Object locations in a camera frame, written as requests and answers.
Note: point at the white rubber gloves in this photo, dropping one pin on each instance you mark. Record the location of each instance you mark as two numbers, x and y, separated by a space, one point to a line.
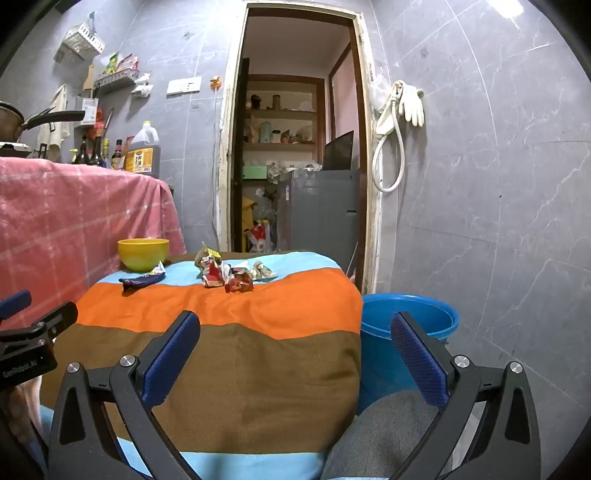
413 104

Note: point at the green box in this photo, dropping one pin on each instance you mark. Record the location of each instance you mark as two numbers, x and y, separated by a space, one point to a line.
254 172

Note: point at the white crumpled plastic bag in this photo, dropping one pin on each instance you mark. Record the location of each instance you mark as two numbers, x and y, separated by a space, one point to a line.
142 85

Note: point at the red white bag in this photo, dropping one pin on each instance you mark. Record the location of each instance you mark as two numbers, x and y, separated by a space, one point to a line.
259 237

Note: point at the white red wrapper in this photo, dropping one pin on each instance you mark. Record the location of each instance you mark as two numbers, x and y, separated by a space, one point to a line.
210 272

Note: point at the white green wrapper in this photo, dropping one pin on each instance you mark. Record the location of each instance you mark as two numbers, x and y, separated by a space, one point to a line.
263 271

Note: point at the red-capped sauce bottle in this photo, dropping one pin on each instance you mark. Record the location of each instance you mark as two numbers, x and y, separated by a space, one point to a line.
117 157

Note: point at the green seasoning packet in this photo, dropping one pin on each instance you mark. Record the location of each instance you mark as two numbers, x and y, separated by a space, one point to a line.
112 64

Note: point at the black frying pan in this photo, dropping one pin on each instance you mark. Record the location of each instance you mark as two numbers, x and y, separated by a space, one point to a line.
55 117

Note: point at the wooden door frame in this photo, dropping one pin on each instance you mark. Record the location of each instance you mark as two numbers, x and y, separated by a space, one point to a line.
364 138

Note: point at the purple snack wrapper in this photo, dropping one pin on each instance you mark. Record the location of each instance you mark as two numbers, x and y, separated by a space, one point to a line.
138 280

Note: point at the large oil jug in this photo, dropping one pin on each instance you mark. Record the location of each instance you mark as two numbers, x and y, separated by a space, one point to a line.
143 157

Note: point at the brown pot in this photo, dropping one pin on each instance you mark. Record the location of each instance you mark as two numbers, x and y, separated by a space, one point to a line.
9 122

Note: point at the yellow-capped bottle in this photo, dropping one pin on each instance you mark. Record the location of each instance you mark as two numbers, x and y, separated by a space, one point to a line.
106 154

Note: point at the person's grey trousers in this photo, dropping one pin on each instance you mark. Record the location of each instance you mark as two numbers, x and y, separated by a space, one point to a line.
369 438

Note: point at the clear plastic bag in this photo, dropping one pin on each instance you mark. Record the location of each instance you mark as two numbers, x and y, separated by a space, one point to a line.
378 92

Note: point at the red hanging utensil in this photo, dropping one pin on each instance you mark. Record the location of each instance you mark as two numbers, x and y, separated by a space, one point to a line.
100 124

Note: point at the wall shelf rack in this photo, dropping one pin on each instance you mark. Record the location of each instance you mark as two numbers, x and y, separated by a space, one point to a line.
117 82

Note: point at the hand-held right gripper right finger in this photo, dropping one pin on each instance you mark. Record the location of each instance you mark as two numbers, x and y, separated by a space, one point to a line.
418 355

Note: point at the person's left hand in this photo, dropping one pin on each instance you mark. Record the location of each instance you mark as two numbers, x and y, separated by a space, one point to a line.
23 406

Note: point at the white plastic basket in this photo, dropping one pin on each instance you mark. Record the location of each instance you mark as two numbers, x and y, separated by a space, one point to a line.
83 44

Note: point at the pink checked cloth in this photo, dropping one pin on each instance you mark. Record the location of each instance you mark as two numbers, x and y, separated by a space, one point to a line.
69 217

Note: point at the black laptop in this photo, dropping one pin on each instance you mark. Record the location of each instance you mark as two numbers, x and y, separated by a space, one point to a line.
339 152

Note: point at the yellow bag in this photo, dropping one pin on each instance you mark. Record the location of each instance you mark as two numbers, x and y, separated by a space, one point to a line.
248 212

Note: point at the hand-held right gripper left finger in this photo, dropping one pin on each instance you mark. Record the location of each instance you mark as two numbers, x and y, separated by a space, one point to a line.
171 355

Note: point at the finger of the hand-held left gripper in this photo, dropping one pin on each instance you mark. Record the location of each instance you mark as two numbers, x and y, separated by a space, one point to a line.
55 318
16 302

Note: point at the orange wall hook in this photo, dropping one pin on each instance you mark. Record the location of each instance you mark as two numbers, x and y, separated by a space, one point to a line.
215 82

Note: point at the white paper label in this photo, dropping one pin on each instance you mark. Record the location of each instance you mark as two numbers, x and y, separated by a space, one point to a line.
90 110

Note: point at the wooden shelf unit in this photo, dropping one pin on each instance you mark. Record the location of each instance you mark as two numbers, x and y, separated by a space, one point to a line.
286 111

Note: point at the yellow bowl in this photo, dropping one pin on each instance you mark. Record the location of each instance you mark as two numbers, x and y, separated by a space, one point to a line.
143 254

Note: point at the teal jar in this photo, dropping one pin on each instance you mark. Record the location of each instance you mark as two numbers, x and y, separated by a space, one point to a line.
266 133

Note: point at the red seasoning packet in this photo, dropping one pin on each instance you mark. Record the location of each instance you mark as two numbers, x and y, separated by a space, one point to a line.
128 63

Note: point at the white hanging towel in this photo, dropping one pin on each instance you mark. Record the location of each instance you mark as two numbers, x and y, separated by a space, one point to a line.
55 115

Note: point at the striped blanket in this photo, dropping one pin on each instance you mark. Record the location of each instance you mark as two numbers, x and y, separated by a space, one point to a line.
258 369

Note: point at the blue plastic bucket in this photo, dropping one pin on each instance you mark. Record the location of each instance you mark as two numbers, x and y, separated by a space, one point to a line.
378 350

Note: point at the white switch plate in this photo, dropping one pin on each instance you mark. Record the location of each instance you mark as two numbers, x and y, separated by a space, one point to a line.
183 86

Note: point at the wooden cutting board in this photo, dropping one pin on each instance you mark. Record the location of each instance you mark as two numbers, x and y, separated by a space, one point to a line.
88 78

